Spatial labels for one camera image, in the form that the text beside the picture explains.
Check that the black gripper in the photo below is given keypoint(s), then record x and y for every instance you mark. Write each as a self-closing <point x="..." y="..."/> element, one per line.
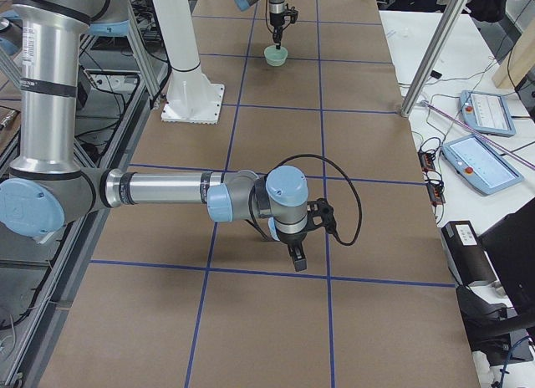
<point x="276" y="19"/>
<point x="292" y="239"/>

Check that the mint green ceramic bowl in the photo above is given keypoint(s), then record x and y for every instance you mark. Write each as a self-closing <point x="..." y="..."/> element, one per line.
<point x="275" y="55"/>

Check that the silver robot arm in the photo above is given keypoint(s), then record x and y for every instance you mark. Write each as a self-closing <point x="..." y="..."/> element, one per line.
<point x="46" y="189"/>
<point x="277" y="10"/>

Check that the brown paper table mat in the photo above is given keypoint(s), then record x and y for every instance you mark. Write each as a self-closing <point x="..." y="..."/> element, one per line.
<point x="171" y="299"/>

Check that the black orange power strip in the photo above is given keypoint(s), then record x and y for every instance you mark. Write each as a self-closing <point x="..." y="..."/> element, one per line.
<point x="433" y="179"/>

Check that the black box with label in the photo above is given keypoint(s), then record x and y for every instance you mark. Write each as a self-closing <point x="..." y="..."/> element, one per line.
<point x="466" y="256"/>

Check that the near teach pendant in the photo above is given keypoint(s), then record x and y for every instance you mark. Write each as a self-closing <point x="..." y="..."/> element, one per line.
<point x="480" y="165"/>

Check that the teach pendant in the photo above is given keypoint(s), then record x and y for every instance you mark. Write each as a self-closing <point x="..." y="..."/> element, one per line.
<point x="487" y="113"/>
<point x="480" y="165"/>

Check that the black computer monitor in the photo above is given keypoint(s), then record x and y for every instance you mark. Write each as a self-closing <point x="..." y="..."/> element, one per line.
<point x="509" y="244"/>

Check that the far teach pendant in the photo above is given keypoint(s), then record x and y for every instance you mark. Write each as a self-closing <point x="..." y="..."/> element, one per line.
<point x="487" y="113"/>

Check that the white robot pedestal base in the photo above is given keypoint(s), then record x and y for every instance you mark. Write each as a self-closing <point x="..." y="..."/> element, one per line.
<point x="190" y="96"/>

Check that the aluminium frame post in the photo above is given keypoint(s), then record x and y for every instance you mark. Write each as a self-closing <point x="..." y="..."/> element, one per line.
<point x="443" y="30"/>

